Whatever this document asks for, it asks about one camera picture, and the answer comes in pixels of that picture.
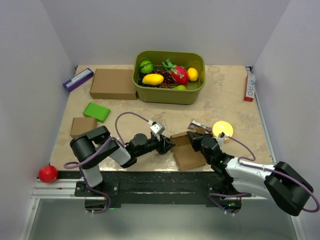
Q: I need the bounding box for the red toy tomato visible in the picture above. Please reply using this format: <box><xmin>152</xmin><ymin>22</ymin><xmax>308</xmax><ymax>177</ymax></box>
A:
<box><xmin>38</xmin><ymin>165</ymin><xmax>58</xmax><ymax>183</ymax></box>

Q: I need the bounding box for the yellow toy mango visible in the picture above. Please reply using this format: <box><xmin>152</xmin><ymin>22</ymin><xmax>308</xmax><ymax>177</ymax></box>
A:
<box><xmin>142</xmin><ymin>73</ymin><xmax>164</xmax><ymax>86</ymax></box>

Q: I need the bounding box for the dark toy grapes bunch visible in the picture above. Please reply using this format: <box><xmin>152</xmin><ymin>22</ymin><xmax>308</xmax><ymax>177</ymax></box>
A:
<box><xmin>137</xmin><ymin>70</ymin><xmax>176</xmax><ymax>89</ymax></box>

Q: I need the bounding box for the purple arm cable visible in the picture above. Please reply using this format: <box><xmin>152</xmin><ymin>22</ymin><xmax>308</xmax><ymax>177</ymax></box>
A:
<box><xmin>207</xmin><ymin>134</ymin><xmax>320</xmax><ymax>214</ymax></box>
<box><xmin>63</xmin><ymin>111</ymin><xmax>155</xmax><ymax>214</ymax></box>

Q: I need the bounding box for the red white toothpaste box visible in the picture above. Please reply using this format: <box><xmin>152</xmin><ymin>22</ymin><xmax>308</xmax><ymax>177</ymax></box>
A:
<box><xmin>243</xmin><ymin>72</ymin><xmax>256</xmax><ymax>102</ymax></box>

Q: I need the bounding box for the large closed cardboard box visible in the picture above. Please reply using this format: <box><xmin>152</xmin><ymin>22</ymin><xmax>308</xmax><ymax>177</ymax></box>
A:
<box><xmin>89</xmin><ymin>68</ymin><xmax>137</xmax><ymax>100</ymax></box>

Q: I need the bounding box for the round yellow sponge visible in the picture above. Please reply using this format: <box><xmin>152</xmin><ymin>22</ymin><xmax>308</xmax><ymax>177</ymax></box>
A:
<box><xmin>211</xmin><ymin>120</ymin><xmax>234</xmax><ymax>137</ymax></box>

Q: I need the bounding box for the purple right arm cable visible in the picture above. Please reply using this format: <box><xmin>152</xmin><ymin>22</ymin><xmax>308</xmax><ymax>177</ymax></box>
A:
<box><xmin>207</xmin><ymin>134</ymin><xmax>320</xmax><ymax>214</ymax></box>

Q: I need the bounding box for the green toy lime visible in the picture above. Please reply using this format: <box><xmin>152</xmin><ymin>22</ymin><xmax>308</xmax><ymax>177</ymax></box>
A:
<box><xmin>174</xmin><ymin>85</ymin><xmax>187</xmax><ymax>90</ymax></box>

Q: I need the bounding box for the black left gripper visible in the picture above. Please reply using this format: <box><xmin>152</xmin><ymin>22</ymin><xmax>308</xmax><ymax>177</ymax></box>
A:
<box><xmin>136</xmin><ymin>133</ymin><xmax>176</xmax><ymax>158</ymax></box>

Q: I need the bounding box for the olive green plastic bin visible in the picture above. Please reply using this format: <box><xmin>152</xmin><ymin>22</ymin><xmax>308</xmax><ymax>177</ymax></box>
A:
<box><xmin>132</xmin><ymin>50</ymin><xmax>206</xmax><ymax>105</ymax></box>

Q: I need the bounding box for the yellow toy lemon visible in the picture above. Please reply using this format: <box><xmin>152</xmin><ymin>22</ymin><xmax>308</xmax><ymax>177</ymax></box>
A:
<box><xmin>187</xmin><ymin>67</ymin><xmax>199</xmax><ymax>82</ymax></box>

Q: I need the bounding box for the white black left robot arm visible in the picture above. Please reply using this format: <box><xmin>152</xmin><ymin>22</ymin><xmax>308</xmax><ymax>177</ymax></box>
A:
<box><xmin>64</xmin><ymin>123</ymin><xmax>176</xmax><ymax>196</ymax></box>

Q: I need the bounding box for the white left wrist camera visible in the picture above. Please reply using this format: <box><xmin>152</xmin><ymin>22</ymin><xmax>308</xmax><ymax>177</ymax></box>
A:
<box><xmin>150</xmin><ymin>121</ymin><xmax>166</xmax><ymax>136</ymax></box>

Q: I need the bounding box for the purple rectangular box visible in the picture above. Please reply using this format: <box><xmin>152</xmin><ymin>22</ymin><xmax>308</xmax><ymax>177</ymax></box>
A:
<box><xmin>62</xmin><ymin>68</ymin><xmax>94</xmax><ymax>93</ymax></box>

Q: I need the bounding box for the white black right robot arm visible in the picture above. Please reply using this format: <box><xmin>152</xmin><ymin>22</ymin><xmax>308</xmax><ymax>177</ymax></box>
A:
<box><xmin>187</xmin><ymin>131</ymin><xmax>320</xmax><ymax>217</ymax></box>

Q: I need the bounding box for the green toy watermelon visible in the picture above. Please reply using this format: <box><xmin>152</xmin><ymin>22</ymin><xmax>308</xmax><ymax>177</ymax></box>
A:
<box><xmin>139</xmin><ymin>60</ymin><xmax>154</xmax><ymax>75</ymax></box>

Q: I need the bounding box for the green small box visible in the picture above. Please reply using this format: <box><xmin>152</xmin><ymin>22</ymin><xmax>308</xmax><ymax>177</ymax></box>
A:
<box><xmin>82</xmin><ymin>102</ymin><xmax>111</xmax><ymax>123</ymax></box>

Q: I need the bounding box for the pink toy dragon fruit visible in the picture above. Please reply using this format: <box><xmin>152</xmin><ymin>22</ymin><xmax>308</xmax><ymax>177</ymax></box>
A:
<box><xmin>162</xmin><ymin>59</ymin><xmax>189</xmax><ymax>86</ymax></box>

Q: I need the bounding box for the brown snack wrapper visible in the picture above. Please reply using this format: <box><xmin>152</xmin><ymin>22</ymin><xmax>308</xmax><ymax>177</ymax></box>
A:
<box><xmin>187</xmin><ymin>119</ymin><xmax>212</xmax><ymax>134</ymax></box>

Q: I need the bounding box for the small brown cardboard box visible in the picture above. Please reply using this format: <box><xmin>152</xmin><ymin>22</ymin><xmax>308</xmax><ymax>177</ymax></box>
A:
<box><xmin>70</xmin><ymin>117</ymin><xmax>98</xmax><ymax>138</ymax></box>

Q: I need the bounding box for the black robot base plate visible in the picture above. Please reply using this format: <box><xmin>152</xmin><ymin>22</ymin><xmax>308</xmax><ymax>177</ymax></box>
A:
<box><xmin>74</xmin><ymin>170</ymin><xmax>252</xmax><ymax>209</ymax></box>

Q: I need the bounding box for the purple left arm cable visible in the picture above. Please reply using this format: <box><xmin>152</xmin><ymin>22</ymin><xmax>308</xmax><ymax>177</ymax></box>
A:
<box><xmin>63</xmin><ymin>111</ymin><xmax>155</xmax><ymax>214</ymax></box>

